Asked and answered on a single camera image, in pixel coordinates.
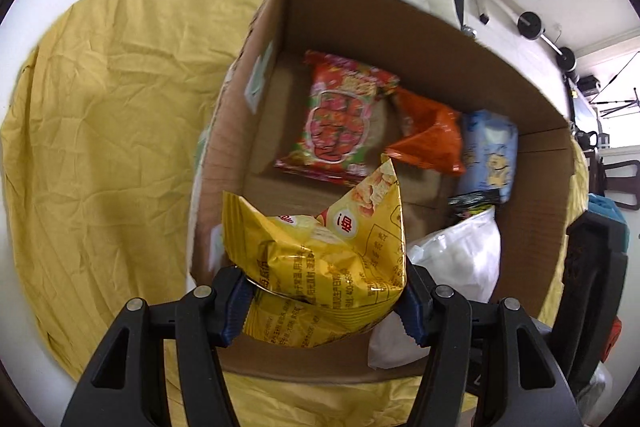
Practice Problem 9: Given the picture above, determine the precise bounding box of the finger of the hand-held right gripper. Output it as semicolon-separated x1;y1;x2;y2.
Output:
562;207;630;400

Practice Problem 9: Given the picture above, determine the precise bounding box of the white plastic bag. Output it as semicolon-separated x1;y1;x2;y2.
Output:
369;205;502;370

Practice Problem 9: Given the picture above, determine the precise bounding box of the black wipes packet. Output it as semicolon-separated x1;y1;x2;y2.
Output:
447;191;501;220

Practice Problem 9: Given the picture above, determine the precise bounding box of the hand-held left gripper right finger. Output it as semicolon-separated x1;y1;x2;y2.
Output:
397;264;583;427

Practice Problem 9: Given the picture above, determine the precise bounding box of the yellow snack packet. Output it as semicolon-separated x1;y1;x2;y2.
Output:
221;153;408;349

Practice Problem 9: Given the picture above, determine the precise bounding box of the yellow tablecloth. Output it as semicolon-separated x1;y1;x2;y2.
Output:
0;0;591;427

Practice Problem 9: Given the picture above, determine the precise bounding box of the black folding stand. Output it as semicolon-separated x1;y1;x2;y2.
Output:
597;88;640;118

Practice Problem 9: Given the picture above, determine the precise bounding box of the dark wooden chair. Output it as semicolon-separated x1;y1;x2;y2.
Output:
597;159;640;210

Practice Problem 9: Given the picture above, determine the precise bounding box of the orange snack packet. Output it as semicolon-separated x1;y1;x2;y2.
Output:
384;88;467;176

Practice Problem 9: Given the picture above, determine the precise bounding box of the small barbell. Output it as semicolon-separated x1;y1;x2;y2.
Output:
517;11;578;72

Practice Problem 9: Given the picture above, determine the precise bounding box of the red snack packet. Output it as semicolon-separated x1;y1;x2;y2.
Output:
274;50;401;186

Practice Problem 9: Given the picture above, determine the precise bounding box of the light blue tissue packet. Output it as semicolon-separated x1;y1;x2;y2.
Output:
460;109;520;204

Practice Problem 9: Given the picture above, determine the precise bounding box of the cardboard box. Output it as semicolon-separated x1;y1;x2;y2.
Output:
187;0;576;383

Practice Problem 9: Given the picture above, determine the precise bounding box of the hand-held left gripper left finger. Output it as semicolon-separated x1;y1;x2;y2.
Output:
60;266;256;427

